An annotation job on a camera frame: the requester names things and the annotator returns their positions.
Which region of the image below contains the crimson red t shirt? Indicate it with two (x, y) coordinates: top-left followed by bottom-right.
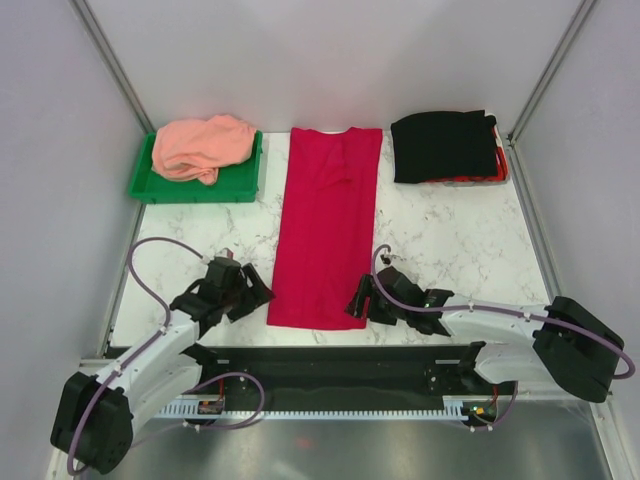
(267, 128), (383, 331)

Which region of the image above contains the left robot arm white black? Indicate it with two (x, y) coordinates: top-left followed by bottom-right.
(50, 256), (275, 474)

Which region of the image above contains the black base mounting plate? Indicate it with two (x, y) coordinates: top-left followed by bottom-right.
(186, 346), (515, 411)

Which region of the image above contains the salmon pink t shirt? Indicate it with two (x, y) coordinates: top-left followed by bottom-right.
(151, 115), (257, 186)

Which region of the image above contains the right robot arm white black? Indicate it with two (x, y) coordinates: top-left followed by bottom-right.
(345, 266), (624, 403)

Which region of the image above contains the right aluminium frame post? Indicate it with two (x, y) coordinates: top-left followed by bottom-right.
(507, 0), (599, 145)

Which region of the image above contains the left aluminium frame post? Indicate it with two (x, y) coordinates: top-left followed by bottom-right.
(69, 0), (155, 133)

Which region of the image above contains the grey slotted cable duct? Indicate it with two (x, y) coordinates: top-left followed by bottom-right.
(154, 397), (496, 421)

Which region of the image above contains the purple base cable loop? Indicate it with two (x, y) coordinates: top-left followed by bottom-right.
(129, 372), (265, 446)

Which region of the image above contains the green plastic tray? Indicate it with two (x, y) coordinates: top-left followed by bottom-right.
(129, 131), (263, 204)

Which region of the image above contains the aluminium frame post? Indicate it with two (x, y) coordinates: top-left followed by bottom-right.
(69, 0), (155, 133)
(507, 0), (599, 145)

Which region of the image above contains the folded black t shirt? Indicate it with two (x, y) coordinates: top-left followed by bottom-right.
(390, 110), (499, 184)

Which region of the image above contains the folded red t shirt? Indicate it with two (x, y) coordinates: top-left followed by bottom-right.
(431, 114), (509, 184)

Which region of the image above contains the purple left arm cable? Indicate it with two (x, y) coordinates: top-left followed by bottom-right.
(65, 237), (211, 476)

